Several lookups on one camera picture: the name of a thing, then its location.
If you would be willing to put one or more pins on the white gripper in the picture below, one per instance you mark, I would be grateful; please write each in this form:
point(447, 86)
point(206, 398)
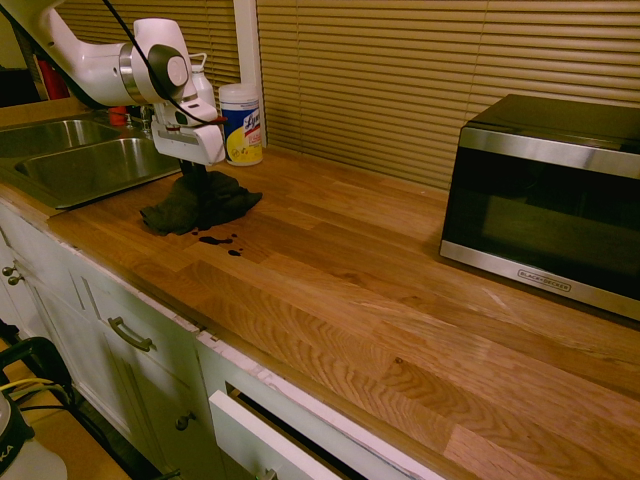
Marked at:
point(187, 140)

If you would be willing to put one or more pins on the dark grey cleaning cloth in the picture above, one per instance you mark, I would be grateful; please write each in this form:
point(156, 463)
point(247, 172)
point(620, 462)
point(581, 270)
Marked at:
point(220, 202)

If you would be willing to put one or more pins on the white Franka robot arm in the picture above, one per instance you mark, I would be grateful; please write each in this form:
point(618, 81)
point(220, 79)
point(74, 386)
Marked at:
point(95, 65)

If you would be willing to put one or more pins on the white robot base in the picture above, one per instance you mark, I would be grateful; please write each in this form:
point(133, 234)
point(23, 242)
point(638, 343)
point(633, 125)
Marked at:
point(25, 450)

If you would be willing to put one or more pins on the dark liquid spill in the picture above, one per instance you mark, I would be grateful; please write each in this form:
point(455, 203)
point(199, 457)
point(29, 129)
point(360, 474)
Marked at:
point(215, 240)

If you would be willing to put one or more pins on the Lysol wipes canister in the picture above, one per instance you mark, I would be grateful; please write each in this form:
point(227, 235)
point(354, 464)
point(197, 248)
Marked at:
point(242, 127)

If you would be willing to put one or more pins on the white water bottle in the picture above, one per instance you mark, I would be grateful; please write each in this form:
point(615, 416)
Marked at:
point(202, 82)

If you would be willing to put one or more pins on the small orange red object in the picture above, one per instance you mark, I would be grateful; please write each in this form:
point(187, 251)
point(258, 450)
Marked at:
point(118, 116)

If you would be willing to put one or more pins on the stainless steel double sink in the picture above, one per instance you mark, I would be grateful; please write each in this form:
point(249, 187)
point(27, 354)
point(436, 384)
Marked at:
point(95, 167)

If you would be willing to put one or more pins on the narrow beige window blind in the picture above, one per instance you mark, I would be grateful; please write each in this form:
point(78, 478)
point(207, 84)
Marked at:
point(215, 30)

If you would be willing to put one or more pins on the red container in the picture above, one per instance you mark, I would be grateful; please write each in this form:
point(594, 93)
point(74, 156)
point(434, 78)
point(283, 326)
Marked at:
point(52, 80)

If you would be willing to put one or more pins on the round metal cabinet knob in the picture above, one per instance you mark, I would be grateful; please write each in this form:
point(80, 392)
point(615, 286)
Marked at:
point(15, 280)
point(185, 421)
point(7, 271)

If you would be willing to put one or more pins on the wide beige window blind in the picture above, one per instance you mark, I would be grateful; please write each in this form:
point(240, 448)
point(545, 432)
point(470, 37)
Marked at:
point(425, 80)

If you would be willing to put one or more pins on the white open drawer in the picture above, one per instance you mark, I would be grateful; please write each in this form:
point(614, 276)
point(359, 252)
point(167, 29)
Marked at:
point(250, 430)

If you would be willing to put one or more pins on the black steel microwave oven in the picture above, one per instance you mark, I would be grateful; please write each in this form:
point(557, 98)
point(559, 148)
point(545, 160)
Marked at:
point(540, 200)

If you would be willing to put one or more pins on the white window frame post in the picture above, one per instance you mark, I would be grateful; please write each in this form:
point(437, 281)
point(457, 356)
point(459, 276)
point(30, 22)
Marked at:
point(248, 50)

